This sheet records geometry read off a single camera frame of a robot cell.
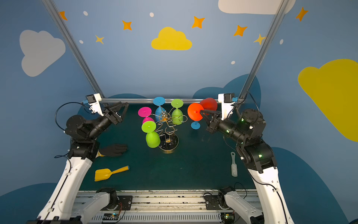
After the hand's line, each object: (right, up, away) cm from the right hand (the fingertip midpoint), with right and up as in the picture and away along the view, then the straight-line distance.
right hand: (202, 110), depth 54 cm
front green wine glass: (-25, -14, +22) cm, 36 cm away
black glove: (-53, -25, +38) cm, 70 cm away
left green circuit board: (-46, -56, +18) cm, 75 cm away
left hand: (-34, +4, +7) cm, 35 cm away
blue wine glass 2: (-22, +7, +28) cm, 36 cm away
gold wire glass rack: (-17, -19, +43) cm, 50 cm away
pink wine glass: (-29, 0, +22) cm, 36 cm away
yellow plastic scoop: (-55, -37, +27) cm, 72 cm away
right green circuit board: (+16, -56, +19) cm, 61 cm away
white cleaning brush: (+25, -34, +33) cm, 54 cm away
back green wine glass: (-11, -2, +32) cm, 34 cm away
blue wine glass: (+3, -9, +56) cm, 57 cm away
